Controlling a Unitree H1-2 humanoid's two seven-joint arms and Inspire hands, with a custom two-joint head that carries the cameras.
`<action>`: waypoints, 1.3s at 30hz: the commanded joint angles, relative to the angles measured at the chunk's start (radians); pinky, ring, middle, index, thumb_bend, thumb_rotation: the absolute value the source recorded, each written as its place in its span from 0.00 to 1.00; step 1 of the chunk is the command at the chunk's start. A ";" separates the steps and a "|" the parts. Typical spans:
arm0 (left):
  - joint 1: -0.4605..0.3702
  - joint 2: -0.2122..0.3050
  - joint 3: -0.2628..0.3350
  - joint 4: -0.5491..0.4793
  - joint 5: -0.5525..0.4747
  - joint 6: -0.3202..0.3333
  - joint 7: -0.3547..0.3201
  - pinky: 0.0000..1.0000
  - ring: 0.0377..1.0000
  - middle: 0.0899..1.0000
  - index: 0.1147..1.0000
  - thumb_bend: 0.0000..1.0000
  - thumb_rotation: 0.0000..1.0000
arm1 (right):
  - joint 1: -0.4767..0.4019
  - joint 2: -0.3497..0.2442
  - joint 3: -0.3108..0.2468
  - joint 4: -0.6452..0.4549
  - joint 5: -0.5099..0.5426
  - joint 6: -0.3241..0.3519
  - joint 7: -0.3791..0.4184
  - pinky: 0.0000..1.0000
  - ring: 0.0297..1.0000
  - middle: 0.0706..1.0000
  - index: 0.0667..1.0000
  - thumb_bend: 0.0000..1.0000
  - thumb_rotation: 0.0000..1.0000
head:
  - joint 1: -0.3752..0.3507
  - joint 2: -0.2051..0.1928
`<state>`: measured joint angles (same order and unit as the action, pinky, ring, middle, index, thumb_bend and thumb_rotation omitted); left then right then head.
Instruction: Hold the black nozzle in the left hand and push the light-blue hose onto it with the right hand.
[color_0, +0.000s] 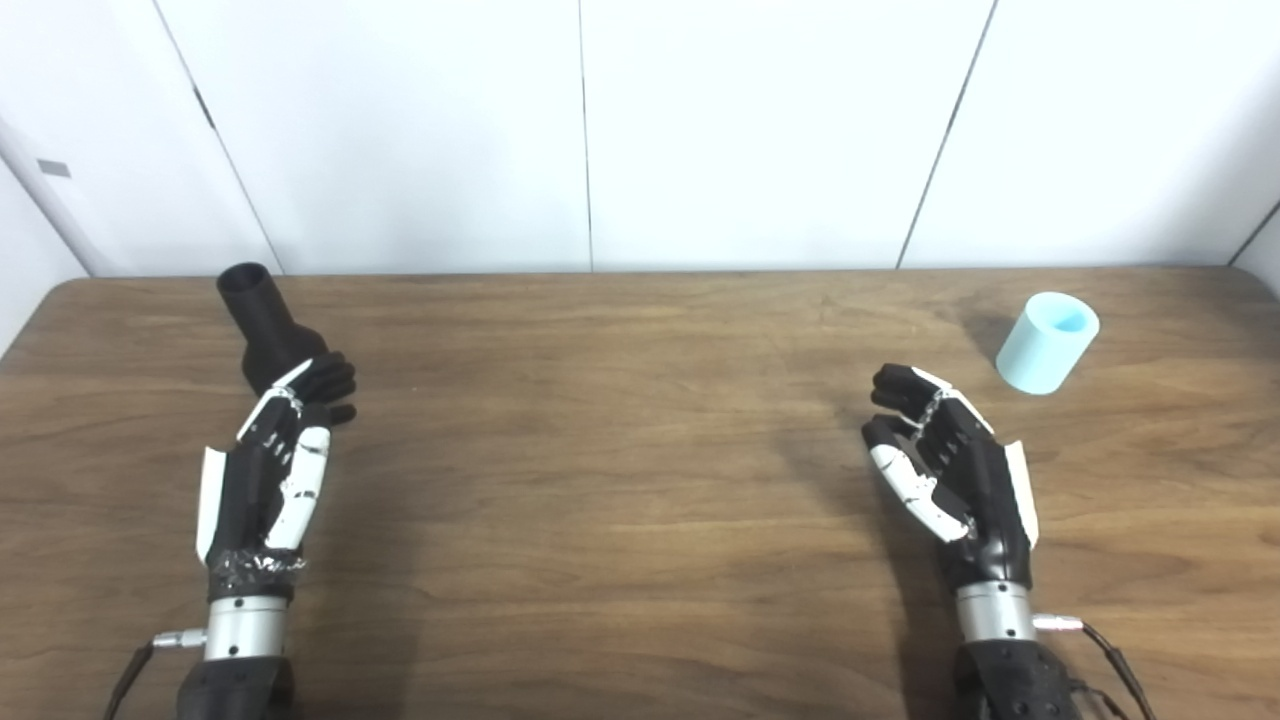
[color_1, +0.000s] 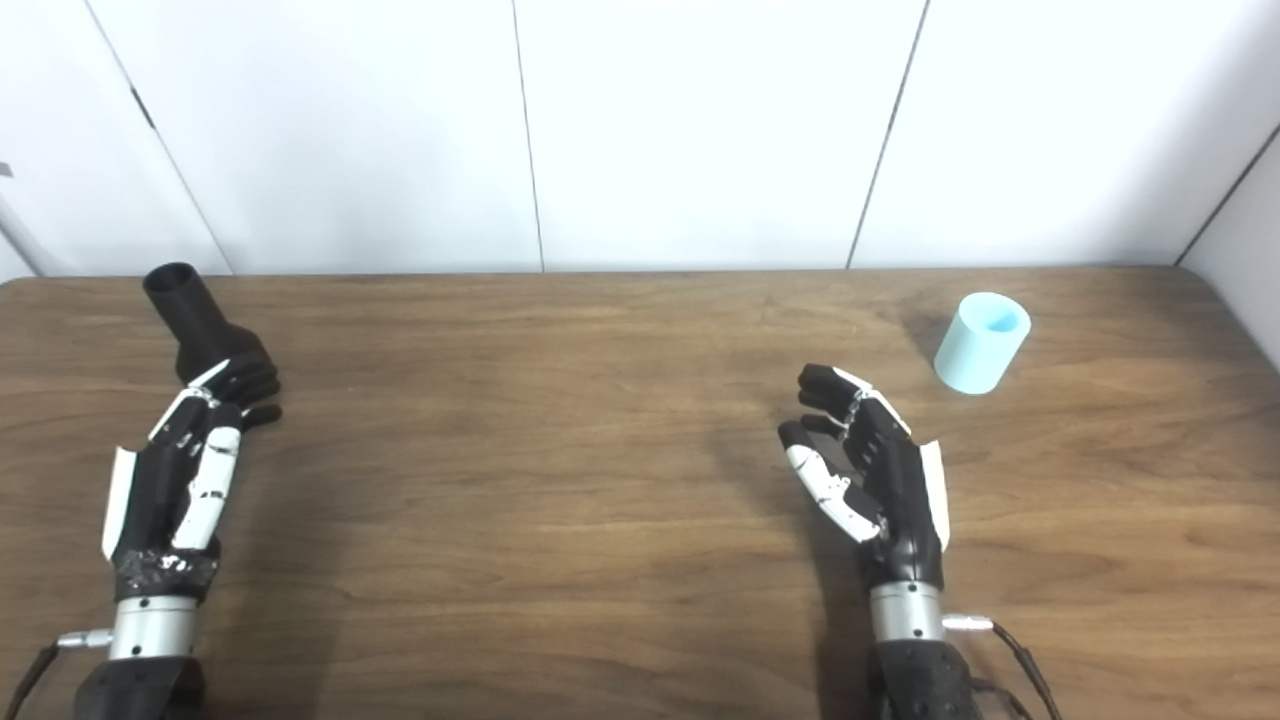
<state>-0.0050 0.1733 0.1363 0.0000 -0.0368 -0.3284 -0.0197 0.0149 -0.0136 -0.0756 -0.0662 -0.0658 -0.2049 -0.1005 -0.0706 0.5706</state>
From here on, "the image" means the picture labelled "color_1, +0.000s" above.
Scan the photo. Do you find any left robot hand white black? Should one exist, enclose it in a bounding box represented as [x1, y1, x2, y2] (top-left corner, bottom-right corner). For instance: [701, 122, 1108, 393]
[101, 355, 284, 603]

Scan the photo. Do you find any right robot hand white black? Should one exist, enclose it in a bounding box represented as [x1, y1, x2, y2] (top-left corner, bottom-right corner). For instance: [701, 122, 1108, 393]
[778, 363, 951, 593]

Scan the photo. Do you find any light-blue hose piece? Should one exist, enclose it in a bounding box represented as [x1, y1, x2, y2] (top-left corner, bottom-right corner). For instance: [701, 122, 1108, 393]
[934, 292, 1032, 396]

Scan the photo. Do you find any black nozzle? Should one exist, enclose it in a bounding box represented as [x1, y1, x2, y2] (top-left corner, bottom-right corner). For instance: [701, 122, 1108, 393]
[143, 262, 271, 386]

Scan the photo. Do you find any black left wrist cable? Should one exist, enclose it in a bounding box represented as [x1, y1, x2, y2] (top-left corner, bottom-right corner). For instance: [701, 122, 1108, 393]
[4, 629, 114, 720]

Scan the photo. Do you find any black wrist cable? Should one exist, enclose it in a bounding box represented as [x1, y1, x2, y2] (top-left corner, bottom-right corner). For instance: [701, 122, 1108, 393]
[942, 614, 1064, 720]
[4, 629, 114, 720]

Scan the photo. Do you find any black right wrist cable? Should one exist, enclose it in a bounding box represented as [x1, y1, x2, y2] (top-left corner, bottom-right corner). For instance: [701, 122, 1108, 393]
[942, 614, 1064, 720]

